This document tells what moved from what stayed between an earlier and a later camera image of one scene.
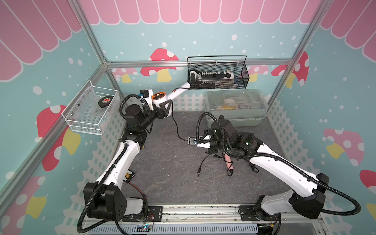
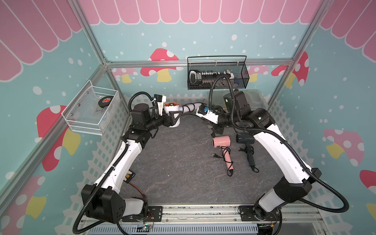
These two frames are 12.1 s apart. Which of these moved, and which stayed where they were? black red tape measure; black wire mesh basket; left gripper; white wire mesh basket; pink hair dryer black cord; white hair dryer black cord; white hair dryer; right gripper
Moved: right gripper; white hair dryer black cord; white hair dryer; left gripper
Stayed: black red tape measure; pink hair dryer black cord; black wire mesh basket; white wire mesh basket
